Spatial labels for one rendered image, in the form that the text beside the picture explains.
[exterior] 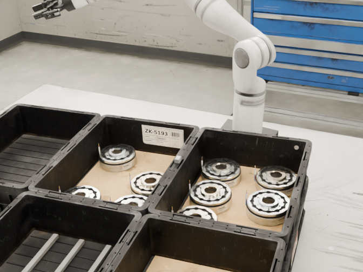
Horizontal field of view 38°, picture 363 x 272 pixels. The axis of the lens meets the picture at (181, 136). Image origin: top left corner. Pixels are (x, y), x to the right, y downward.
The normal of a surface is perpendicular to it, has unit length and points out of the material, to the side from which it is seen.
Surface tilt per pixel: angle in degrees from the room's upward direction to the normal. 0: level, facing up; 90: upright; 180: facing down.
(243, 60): 92
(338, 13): 90
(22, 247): 0
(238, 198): 0
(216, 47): 90
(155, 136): 90
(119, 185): 0
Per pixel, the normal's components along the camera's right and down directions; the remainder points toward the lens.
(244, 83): -0.68, 0.40
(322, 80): -0.43, 0.46
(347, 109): -0.04, -0.87
